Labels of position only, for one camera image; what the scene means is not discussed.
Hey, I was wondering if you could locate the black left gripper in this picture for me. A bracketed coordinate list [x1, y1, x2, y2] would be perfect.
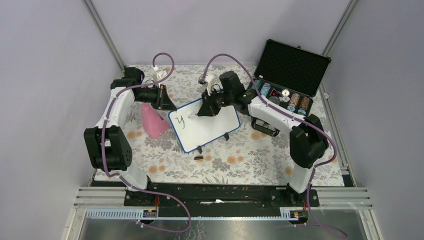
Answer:
[134, 83, 177, 111]

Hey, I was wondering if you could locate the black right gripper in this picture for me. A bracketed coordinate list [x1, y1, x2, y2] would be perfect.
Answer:
[198, 87, 234, 117]

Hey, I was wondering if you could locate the blue framed whiteboard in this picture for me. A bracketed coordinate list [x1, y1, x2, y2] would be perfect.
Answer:
[168, 98, 241, 154]

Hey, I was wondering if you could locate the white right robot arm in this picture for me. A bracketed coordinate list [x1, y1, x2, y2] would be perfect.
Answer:
[195, 71, 329, 206]

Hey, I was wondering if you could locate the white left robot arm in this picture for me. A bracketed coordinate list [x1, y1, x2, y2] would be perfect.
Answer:
[83, 67, 177, 206]

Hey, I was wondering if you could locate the black whiteboard stand foot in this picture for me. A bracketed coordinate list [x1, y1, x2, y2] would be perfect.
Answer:
[196, 146, 203, 154]
[224, 132, 230, 141]

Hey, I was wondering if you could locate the floral patterned table mat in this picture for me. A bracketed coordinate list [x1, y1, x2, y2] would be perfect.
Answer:
[122, 65, 345, 187]

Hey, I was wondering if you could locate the pink triangular box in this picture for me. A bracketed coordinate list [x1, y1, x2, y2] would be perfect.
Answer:
[141, 103, 170, 139]

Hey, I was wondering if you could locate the blue white poker chip stack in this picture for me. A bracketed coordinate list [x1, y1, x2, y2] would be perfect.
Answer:
[260, 82, 271, 97]

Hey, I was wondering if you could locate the triangular black red dealer button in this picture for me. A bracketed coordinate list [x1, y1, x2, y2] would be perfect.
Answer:
[269, 89, 282, 98]

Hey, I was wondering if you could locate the black poker chip case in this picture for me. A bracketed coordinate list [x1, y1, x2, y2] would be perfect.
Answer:
[253, 39, 332, 117]

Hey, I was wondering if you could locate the left base wiring connector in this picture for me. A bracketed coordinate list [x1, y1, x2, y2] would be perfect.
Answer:
[142, 195, 161, 218]

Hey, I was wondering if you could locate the base wiring connector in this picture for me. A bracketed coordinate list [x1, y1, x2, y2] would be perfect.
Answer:
[290, 200, 309, 224]
[142, 195, 161, 218]

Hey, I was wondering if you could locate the right base wiring connector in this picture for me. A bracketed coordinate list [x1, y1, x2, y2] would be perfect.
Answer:
[290, 200, 309, 224]

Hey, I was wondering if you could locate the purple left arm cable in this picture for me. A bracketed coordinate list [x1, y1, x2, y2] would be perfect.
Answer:
[100, 52, 193, 234]

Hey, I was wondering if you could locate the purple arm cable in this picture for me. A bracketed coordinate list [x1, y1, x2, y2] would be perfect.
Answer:
[100, 52, 193, 234]
[198, 53, 349, 240]

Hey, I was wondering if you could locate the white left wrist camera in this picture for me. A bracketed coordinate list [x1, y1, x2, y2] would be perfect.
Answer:
[153, 69, 168, 82]

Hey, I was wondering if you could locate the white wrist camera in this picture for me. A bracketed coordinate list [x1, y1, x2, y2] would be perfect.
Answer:
[198, 73, 220, 95]
[153, 69, 168, 82]

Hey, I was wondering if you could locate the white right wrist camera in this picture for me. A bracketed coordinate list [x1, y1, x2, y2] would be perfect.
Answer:
[198, 73, 220, 95]

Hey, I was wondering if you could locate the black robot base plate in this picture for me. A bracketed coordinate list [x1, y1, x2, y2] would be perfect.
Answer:
[124, 182, 320, 218]

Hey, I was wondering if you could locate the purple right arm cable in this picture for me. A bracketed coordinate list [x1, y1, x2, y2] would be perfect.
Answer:
[198, 53, 349, 240]

